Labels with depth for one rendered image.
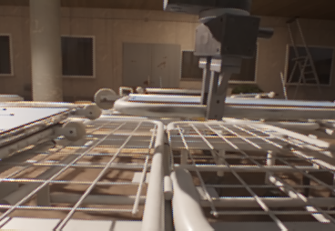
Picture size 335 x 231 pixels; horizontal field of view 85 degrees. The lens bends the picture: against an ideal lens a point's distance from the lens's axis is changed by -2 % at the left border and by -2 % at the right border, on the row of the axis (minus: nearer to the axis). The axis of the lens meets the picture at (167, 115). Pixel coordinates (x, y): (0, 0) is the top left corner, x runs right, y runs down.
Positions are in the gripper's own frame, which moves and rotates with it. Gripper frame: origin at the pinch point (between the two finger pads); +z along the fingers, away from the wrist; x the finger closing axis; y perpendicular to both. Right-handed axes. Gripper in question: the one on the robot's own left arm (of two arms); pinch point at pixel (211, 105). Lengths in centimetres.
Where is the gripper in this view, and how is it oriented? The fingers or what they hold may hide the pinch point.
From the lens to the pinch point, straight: 33.7
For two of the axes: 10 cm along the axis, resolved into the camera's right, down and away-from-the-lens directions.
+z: -0.6, 9.5, 3.1
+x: -1.3, -3.1, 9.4
